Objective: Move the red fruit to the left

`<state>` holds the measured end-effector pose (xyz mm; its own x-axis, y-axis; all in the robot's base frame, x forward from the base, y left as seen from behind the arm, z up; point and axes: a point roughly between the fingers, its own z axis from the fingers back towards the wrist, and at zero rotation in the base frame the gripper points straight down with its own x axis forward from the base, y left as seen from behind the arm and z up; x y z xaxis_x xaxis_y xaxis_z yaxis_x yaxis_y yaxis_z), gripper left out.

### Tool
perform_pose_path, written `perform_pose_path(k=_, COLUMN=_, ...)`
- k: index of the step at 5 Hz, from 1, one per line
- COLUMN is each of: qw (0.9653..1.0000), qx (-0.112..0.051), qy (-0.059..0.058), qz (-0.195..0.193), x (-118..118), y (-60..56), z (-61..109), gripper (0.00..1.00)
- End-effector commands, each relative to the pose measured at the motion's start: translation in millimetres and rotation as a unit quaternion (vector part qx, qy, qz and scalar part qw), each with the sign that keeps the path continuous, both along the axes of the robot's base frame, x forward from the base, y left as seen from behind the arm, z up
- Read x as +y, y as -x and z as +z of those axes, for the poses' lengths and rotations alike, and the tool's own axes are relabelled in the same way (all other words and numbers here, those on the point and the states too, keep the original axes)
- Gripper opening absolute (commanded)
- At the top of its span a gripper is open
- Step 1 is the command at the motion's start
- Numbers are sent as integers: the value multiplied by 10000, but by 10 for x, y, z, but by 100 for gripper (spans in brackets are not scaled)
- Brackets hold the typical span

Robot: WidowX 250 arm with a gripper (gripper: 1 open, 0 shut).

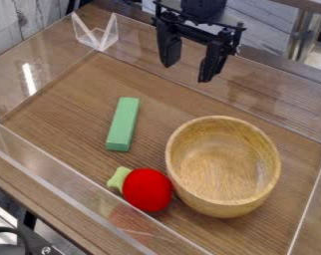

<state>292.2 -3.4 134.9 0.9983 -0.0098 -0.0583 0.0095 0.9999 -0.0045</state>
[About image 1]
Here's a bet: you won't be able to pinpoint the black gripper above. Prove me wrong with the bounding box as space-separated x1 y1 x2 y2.
154 0 246 83

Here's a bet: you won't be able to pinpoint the red plush fruit green stem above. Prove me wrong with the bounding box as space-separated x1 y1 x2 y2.
107 166 173 212

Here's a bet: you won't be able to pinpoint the metal table leg background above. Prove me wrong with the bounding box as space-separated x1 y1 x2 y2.
286 10 321 63

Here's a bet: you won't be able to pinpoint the green rectangular block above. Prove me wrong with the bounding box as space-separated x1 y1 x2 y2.
107 97 140 152

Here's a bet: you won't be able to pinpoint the wooden bowl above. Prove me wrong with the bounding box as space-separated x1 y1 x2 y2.
164 116 282 218

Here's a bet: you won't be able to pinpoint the clear acrylic tray walls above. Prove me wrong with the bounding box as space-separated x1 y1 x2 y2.
0 15 321 255

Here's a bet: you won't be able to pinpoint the black stand under table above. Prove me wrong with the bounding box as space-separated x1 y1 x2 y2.
0 210 67 255

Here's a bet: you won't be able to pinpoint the clear acrylic corner bracket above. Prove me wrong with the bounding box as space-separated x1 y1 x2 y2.
71 13 119 52

